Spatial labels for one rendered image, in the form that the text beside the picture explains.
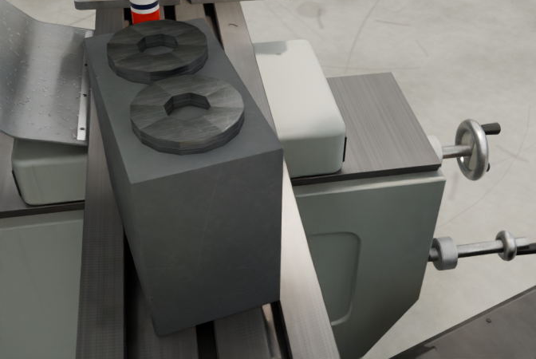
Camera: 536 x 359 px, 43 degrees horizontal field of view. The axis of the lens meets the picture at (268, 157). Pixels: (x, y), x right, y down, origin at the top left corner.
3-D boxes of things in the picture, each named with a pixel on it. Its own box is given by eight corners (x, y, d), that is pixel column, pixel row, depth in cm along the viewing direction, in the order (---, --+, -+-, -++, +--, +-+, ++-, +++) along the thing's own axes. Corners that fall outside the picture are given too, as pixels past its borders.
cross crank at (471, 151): (474, 151, 137) (486, 104, 129) (499, 191, 128) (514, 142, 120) (398, 159, 135) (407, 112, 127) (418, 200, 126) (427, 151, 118)
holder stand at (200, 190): (213, 159, 80) (203, 3, 67) (282, 301, 64) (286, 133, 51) (110, 183, 76) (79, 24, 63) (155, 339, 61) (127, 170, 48)
